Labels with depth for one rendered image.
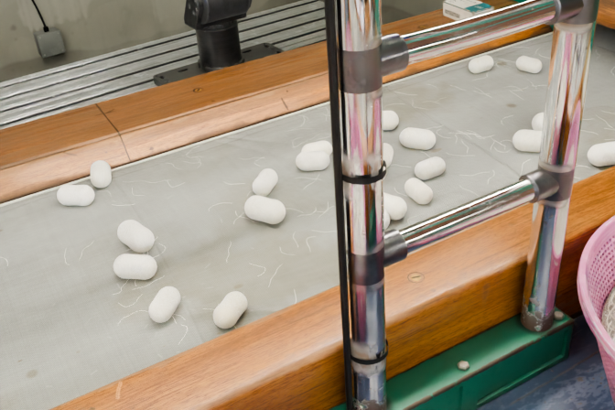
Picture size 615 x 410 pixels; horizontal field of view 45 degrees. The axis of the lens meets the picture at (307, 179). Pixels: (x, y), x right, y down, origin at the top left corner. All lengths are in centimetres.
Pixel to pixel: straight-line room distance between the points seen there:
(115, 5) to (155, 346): 230
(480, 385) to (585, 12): 27
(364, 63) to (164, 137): 45
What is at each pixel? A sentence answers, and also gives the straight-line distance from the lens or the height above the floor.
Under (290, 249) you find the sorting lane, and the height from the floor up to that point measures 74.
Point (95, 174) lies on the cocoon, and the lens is 72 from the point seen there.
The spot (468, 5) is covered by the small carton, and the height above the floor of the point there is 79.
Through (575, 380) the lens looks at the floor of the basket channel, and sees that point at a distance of 60.
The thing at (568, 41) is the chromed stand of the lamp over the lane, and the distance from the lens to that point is 46.
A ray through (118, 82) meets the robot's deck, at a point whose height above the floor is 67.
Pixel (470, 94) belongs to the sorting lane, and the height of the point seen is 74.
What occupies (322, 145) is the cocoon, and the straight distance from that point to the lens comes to 72.
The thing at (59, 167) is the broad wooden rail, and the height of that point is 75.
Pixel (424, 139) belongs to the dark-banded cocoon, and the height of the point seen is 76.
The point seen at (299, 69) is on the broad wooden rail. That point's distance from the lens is 87.
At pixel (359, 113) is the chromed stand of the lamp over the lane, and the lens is 36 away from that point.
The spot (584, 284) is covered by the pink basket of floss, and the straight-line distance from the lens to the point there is 54.
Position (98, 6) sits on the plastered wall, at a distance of 275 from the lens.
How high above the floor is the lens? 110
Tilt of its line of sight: 31 degrees down
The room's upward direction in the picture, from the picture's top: 4 degrees counter-clockwise
